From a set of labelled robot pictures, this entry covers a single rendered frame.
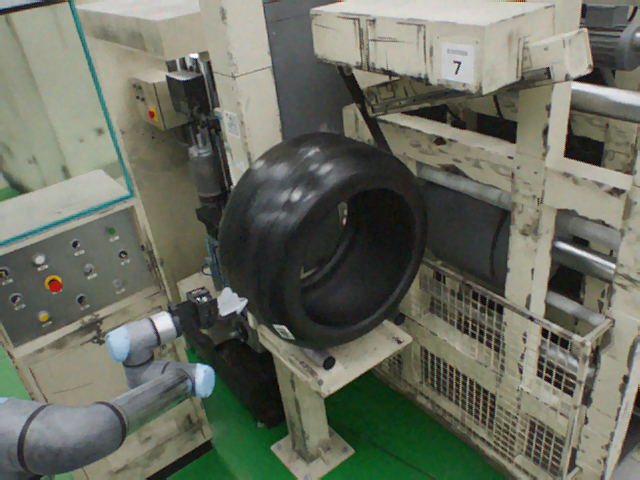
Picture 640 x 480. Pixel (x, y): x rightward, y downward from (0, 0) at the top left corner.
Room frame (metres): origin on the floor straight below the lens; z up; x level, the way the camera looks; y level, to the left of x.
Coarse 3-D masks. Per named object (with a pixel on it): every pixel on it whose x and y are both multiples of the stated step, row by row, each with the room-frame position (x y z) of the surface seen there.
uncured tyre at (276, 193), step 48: (288, 144) 1.42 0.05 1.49; (336, 144) 1.37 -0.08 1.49; (240, 192) 1.33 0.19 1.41; (288, 192) 1.22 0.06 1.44; (336, 192) 1.23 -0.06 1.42; (384, 192) 1.58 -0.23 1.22; (240, 240) 1.23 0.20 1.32; (288, 240) 1.15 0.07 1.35; (384, 240) 1.55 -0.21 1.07; (240, 288) 1.21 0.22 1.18; (288, 288) 1.13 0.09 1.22; (336, 288) 1.51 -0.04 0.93; (384, 288) 1.43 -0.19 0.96; (336, 336) 1.19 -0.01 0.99
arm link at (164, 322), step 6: (162, 312) 1.09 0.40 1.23; (156, 318) 1.06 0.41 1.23; (162, 318) 1.06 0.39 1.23; (168, 318) 1.07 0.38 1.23; (156, 324) 1.05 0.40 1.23; (162, 324) 1.05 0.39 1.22; (168, 324) 1.05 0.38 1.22; (174, 324) 1.06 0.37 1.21; (162, 330) 1.04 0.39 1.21; (168, 330) 1.04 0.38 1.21; (174, 330) 1.05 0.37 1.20; (162, 336) 1.03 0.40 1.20; (168, 336) 1.04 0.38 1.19; (174, 336) 1.05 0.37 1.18; (162, 342) 1.03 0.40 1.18; (168, 342) 1.04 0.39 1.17
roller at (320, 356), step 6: (306, 348) 1.25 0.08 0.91; (306, 354) 1.25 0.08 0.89; (312, 354) 1.23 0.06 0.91; (318, 354) 1.21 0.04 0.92; (324, 354) 1.21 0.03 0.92; (318, 360) 1.20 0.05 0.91; (324, 360) 1.19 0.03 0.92; (330, 360) 1.19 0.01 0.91; (324, 366) 1.18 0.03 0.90; (330, 366) 1.19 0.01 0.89
